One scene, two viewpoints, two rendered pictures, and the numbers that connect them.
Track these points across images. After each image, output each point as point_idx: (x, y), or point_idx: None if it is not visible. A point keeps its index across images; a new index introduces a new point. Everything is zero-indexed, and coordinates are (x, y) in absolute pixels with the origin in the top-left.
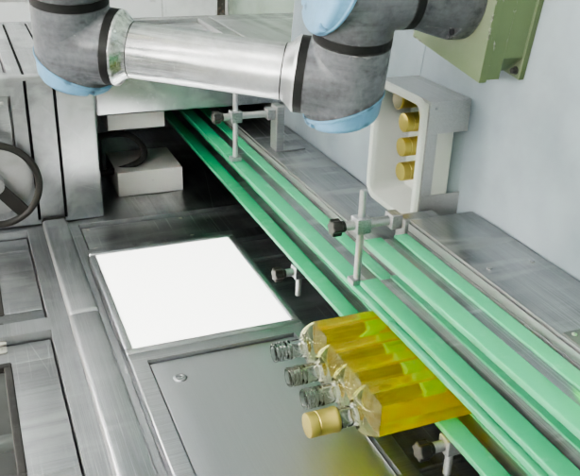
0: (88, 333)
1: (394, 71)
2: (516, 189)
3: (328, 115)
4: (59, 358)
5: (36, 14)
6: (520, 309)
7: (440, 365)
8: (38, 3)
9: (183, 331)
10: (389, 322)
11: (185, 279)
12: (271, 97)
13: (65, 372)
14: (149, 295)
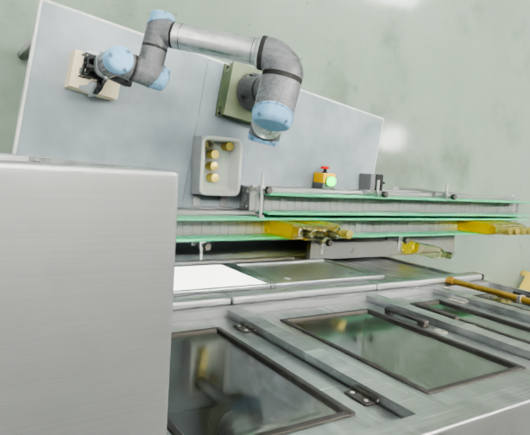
0: (255, 293)
1: (171, 137)
2: (260, 167)
3: (279, 138)
4: (274, 304)
5: (298, 85)
6: (315, 190)
7: (318, 215)
8: (300, 79)
9: (243, 277)
10: (289, 218)
11: (179, 277)
12: (274, 132)
13: (288, 302)
14: (204, 282)
